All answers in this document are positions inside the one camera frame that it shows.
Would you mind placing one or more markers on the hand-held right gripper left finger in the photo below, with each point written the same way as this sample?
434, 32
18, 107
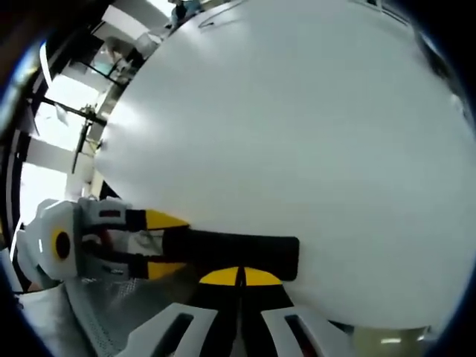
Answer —
208, 323

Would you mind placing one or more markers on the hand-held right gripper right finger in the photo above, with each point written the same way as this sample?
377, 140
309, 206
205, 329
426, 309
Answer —
275, 327

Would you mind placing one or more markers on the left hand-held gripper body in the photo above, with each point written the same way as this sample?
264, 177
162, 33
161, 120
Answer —
48, 241

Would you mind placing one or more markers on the black remote control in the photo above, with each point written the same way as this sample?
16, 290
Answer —
230, 250

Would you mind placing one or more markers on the black metal stand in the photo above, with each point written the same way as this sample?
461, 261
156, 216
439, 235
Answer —
87, 130

